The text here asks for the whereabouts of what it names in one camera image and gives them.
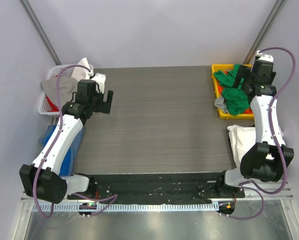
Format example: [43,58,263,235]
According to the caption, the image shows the green t-shirt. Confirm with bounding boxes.
[213,64,250,116]

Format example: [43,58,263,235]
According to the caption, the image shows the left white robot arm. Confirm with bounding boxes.
[19,79,114,204]

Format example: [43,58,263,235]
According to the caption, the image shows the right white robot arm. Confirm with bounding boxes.
[215,56,294,198]

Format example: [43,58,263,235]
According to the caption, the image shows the beige grey shirt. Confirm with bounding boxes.
[41,76,79,108]

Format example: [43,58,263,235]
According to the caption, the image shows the grey cloth in bin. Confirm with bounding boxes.
[214,96,229,114]

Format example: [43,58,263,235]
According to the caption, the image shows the white cloth in basket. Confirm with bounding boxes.
[71,57,94,81]

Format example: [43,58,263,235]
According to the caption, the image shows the orange t-shirt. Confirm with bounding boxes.
[217,83,252,116]

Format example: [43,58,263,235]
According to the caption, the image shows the yellow plastic bin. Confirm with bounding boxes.
[211,64,254,120]

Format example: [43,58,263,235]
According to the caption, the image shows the white perforated basket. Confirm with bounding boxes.
[37,64,94,116]

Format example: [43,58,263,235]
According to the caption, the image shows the white folded shirt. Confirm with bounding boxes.
[226,123,285,168]

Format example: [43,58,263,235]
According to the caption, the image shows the blue checked shirt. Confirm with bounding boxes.
[38,124,85,177]

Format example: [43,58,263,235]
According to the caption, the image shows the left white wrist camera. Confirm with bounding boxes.
[90,73,106,94]

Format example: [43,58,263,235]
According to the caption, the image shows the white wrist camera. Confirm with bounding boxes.
[90,73,106,94]
[254,50,274,63]

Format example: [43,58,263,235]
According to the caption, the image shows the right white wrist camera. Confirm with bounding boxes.
[254,50,274,63]

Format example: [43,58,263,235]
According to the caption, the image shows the right aluminium corner rail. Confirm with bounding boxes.
[243,0,286,64]

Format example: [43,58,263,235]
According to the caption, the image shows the aluminium corner rail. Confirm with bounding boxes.
[19,0,62,65]
[243,0,286,64]

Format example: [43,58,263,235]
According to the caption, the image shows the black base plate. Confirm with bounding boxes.
[66,170,246,205]

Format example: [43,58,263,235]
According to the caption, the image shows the left aluminium corner rail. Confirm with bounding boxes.
[19,0,62,65]

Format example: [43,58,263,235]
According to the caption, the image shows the slotted cable duct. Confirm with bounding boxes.
[32,201,220,213]

